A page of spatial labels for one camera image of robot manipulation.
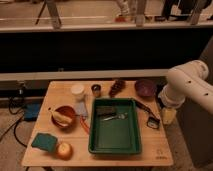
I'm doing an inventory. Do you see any black dish brush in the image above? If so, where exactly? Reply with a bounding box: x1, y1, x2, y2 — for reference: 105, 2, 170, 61
135, 100, 160, 129

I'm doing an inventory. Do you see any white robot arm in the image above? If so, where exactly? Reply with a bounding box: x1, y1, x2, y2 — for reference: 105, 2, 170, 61
158, 60, 213, 125

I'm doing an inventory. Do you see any green plastic tray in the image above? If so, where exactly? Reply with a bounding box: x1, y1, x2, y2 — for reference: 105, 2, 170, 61
88, 98, 142, 155

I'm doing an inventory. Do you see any dark sponge in tray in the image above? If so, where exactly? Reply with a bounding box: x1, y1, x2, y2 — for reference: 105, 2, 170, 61
96, 106, 116, 116

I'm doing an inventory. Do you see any purple bowl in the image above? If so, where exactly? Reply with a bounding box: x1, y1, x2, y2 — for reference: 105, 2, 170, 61
135, 79, 157, 97

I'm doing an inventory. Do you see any silver fork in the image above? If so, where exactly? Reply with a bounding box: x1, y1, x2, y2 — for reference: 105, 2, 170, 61
102, 114, 128, 121

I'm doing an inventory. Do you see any bunch of dark grapes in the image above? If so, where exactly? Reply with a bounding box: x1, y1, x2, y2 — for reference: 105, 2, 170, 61
109, 79, 126, 97

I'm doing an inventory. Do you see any small dark metal cup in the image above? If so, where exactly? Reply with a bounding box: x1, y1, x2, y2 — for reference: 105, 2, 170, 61
91, 84, 101, 98

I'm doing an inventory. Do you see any white cup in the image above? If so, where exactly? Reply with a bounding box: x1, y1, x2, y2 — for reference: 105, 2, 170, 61
71, 84, 85, 101

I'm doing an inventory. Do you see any orange bowl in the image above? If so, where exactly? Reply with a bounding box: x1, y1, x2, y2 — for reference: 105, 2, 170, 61
50, 106, 76, 129

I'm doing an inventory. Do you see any banana in bowl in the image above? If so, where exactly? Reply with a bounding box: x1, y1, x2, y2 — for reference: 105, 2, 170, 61
53, 112, 72, 124

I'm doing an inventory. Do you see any wooden table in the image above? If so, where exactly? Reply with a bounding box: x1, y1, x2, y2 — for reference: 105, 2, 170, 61
22, 81, 173, 167

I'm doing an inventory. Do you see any apple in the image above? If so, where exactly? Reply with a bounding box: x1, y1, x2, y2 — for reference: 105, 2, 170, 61
56, 142, 73, 160

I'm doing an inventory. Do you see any teal sponge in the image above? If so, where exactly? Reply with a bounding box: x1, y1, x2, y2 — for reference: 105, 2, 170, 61
31, 133, 58, 152

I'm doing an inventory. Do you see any blue box on floor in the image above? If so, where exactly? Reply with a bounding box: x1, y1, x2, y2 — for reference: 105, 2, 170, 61
24, 103, 41, 121

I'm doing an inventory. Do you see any red handled utensil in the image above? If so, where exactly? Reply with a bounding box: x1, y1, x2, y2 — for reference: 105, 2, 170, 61
80, 116, 90, 134

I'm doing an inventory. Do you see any black cable on floor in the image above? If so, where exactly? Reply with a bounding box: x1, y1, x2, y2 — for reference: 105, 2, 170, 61
0, 87, 28, 148

